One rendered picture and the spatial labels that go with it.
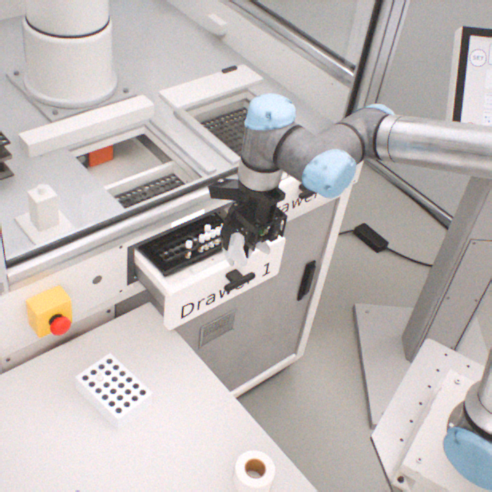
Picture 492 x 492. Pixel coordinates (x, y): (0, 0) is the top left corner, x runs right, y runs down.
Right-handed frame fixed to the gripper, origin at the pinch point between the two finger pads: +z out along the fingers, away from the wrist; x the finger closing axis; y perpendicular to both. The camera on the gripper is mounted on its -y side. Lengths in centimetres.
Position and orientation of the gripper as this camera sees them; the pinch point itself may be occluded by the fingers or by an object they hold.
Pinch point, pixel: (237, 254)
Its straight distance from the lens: 138.4
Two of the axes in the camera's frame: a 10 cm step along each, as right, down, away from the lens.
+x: 7.8, -3.7, 5.1
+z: -1.1, 7.1, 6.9
